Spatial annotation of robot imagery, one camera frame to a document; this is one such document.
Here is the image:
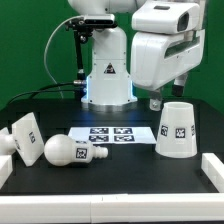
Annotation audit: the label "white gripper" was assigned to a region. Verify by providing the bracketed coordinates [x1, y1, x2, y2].
[130, 30, 205, 110]

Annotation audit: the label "white lamp bulb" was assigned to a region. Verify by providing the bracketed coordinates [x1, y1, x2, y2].
[44, 134, 108, 166]

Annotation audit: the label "white lamp base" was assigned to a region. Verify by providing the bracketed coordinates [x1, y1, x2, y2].
[0, 112, 44, 167]

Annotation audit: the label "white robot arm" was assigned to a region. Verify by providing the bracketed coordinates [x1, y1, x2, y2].
[68, 0, 208, 111]

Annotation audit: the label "white lamp shade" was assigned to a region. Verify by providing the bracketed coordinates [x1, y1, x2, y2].
[155, 102, 197, 158]

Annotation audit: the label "paper sheet with markers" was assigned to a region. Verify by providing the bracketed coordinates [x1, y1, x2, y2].
[68, 127, 156, 144]

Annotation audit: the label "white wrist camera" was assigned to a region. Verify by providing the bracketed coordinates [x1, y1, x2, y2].
[132, 0, 200, 34]

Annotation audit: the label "black camera on stand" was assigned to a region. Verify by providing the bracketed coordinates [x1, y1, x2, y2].
[65, 14, 117, 99]

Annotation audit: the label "white front rail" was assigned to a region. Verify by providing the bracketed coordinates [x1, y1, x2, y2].
[0, 193, 224, 224]

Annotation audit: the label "grey camera cable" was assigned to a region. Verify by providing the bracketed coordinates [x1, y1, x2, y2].
[43, 15, 84, 100]

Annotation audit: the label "black base cables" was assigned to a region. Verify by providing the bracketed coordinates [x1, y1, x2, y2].
[5, 79, 88, 108]

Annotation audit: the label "white left corner bracket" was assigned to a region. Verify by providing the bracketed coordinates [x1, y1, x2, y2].
[0, 155, 13, 189]

